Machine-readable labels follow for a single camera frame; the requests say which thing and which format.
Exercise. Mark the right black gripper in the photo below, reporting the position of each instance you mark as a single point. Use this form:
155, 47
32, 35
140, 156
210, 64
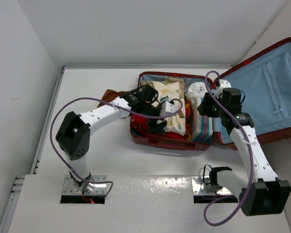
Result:
204, 108

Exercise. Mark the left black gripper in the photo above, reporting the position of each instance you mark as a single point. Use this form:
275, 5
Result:
153, 126

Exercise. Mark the red patterned towel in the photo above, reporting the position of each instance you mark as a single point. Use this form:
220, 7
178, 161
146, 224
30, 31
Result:
139, 124

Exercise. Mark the orange camouflage garment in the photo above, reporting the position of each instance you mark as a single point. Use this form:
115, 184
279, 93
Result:
189, 117

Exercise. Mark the white drawstring bag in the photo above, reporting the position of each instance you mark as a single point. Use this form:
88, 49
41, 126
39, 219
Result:
195, 91

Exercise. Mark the red suitcase blue lining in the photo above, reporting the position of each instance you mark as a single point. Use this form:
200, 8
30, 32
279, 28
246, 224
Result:
265, 78

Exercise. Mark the white blue toiletry case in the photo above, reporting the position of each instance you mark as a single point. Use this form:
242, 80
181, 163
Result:
201, 126

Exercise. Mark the brown cloth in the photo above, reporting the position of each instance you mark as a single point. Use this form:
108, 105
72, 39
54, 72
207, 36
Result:
112, 95

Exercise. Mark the beige shirt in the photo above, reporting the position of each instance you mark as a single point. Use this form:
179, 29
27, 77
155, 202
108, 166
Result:
166, 81

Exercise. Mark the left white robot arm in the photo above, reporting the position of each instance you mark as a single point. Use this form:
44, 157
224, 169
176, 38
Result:
76, 129

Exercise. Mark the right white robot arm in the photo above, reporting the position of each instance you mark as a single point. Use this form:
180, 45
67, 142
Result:
264, 193

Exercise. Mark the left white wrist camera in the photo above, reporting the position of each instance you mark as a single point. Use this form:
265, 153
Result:
167, 109

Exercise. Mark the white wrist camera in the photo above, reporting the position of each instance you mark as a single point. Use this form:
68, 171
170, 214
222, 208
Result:
167, 109
222, 84

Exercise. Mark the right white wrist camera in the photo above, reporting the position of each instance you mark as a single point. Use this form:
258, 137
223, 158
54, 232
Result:
222, 84

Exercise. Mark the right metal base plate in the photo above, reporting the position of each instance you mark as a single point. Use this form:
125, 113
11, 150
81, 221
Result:
201, 189

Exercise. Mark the metal base plate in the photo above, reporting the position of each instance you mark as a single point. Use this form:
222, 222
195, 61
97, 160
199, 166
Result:
70, 188
201, 189

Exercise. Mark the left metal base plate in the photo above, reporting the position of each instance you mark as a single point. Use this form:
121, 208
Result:
70, 188

